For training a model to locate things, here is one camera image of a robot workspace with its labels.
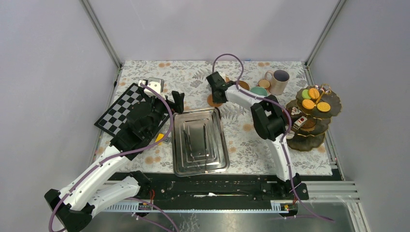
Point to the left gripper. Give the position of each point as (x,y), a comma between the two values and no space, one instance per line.
(179,101)

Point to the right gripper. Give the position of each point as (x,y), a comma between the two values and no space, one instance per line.
(214,99)

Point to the light orange wooden coaster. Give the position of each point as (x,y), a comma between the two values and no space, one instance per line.
(211,103)

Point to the brown wooden saucer coaster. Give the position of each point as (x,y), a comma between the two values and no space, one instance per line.
(243,85)

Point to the mint green cup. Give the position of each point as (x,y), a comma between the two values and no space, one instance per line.
(259,91)

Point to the small red cup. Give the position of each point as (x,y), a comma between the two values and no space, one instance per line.
(264,84)

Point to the chocolate cake slice pink topping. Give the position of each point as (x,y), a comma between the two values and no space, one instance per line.
(295,112)

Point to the green macaron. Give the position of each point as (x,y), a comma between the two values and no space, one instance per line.
(305,94)

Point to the chocolate cake slice with cherry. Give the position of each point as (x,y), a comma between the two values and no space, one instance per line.
(299,123)

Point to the orange waffle cookie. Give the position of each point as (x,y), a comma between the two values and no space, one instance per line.
(308,104)

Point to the yellow waffle cookie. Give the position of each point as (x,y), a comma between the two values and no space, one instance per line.
(323,107)

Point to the white chocolate striped donut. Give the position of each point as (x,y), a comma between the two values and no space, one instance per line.
(290,135)

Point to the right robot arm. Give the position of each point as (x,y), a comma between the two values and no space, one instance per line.
(269,122)

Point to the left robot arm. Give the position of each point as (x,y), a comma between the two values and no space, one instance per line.
(79,202)

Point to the yellow block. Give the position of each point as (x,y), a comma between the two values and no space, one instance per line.
(160,137)

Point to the small grey block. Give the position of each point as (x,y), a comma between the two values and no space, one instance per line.
(167,140)

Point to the stainless steel tray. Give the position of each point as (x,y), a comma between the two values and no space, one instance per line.
(218,160)

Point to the black white chessboard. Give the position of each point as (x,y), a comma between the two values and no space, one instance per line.
(114,118)

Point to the three tier black cake stand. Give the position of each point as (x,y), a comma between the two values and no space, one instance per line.
(312,134)

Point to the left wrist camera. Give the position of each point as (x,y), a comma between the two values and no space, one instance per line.
(155,84)

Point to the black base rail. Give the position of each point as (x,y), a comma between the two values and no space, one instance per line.
(218,191)

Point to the aluminium frame post left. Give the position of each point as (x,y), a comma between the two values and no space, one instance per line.
(101,32)

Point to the aluminium frame post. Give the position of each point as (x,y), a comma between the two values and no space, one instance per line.
(336,11)
(101,32)

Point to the aluminium frame post right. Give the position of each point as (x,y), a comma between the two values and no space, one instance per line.
(336,11)

